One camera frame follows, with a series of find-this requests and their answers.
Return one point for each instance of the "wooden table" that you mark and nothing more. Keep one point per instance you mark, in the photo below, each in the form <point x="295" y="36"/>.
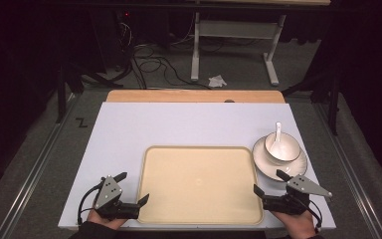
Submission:
<point x="179" y="96"/>

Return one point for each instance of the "white bowl with dark rim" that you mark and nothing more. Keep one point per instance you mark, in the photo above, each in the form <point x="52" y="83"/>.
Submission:
<point x="291" y="146"/>

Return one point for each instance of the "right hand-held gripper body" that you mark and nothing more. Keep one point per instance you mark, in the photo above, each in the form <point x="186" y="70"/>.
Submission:
<point x="298" y="186"/>

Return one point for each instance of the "white ceramic spoon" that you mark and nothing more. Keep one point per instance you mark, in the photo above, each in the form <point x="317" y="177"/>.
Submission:
<point x="278" y="132"/>

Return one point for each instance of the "white board on table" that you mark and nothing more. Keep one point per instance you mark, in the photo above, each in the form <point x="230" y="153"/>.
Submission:
<point x="179" y="124"/>

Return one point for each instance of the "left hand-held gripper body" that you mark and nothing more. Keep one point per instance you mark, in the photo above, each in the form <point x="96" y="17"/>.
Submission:
<point x="108" y="194"/>

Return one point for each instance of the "person's left hand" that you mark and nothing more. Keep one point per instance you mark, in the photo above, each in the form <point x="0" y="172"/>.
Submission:
<point x="107" y="223"/>

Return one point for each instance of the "white metal table frame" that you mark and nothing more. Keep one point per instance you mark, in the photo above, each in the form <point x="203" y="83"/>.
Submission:
<point x="235" y="29"/>

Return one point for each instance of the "crumpled white tissue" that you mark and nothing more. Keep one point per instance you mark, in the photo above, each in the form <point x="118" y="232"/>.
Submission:
<point x="217" y="81"/>

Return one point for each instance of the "metal floor rail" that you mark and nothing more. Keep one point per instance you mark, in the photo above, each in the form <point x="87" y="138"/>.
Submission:
<point x="348" y="172"/>
<point x="33" y="179"/>

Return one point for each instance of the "person's right hand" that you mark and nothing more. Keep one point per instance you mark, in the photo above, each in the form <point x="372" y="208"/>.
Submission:
<point x="298" y="224"/>

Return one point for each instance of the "beige plastic tray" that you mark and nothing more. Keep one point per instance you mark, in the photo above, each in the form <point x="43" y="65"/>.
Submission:
<point x="199" y="186"/>

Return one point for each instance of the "white plate with dark rim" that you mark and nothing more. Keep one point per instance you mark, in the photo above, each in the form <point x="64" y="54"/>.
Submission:
<point x="265" y="166"/>

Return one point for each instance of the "black metal stand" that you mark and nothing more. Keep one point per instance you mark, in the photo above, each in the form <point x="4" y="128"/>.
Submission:
<point x="334" y="99"/>
<point x="61" y="96"/>

